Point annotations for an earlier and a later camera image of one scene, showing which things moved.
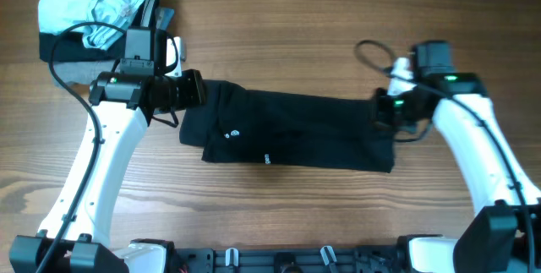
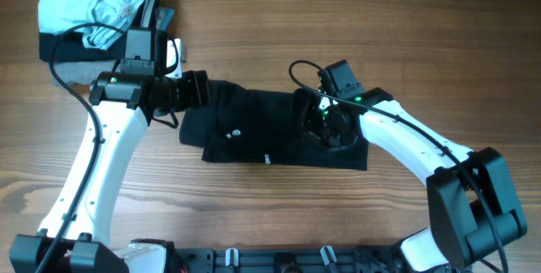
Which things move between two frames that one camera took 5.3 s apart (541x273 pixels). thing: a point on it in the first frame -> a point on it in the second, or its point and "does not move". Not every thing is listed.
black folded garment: [72, 47] does not move
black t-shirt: [242, 126] does not move
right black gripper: [379, 115] -> [310, 127]
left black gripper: [195, 92] does not move
